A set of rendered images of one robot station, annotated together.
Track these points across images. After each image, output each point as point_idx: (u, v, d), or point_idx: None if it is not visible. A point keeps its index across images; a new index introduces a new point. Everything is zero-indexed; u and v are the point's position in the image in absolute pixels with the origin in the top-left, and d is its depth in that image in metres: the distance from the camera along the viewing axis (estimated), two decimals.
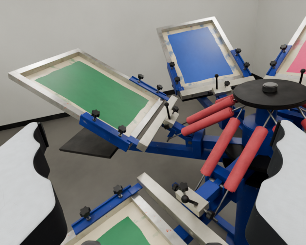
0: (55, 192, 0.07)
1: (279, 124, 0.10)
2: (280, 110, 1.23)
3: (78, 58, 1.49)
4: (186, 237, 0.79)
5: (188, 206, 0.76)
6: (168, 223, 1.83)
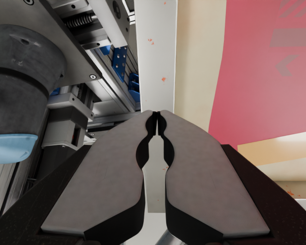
0: (144, 185, 0.07)
1: (160, 114, 0.11)
2: None
3: None
4: None
5: None
6: None
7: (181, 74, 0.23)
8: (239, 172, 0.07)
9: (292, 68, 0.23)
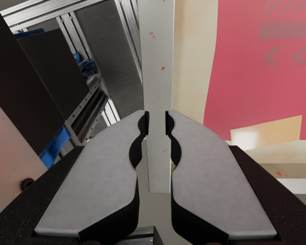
0: (137, 184, 0.07)
1: (167, 114, 0.11)
2: None
3: None
4: None
5: None
6: None
7: (178, 64, 0.26)
8: (246, 173, 0.07)
9: (278, 58, 0.25)
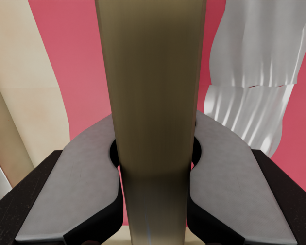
0: (120, 183, 0.07)
1: None
2: None
3: None
4: None
5: None
6: None
7: None
8: (268, 179, 0.07)
9: None
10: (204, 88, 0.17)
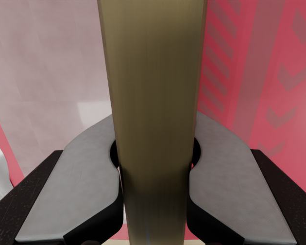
0: (120, 183, 0.07)
1: None
2: None
3: None
4: None
5: None
6: None
7: None
8: (268, 179, 0.07)
9: None
10: None
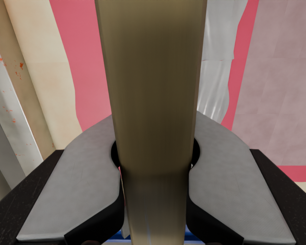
0: (121, 183, 0.07)
1: None
2: None
3: None
4: None
5: None
6: None
7: None
8: (267, 179, 0.07)
9: None
10: None
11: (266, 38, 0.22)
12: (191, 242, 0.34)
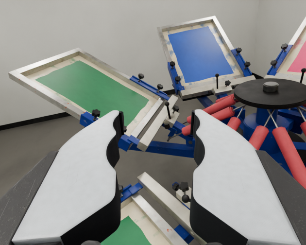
0: (117, 183, 0.07)
1: (194, 113, 0.11)
2: (280, 110, 1.23)
3: (78, 58, 1.49)
4: (186, 237, 0.79)
5: (188, 205, 0.76)
6: (169, 222, 1.83)
7: None
8: (273, 181, 0.07)
9: None
10: None
11: None
12: None
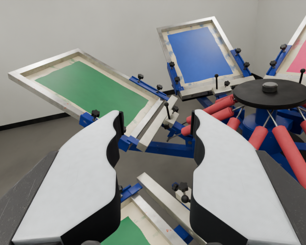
0: (117, 183, 0.07)
1: (194, 113, 0.11)
2: (280, 110, 1.23)
3: (78, 58, 1.49)
4: (186, 237, 0.79)
5: (188, 206, 0.76)
6: (168, 223, 1.83)
7: None
8: (273, 181, 0.07)
9: None
10: None
11: None
12: None
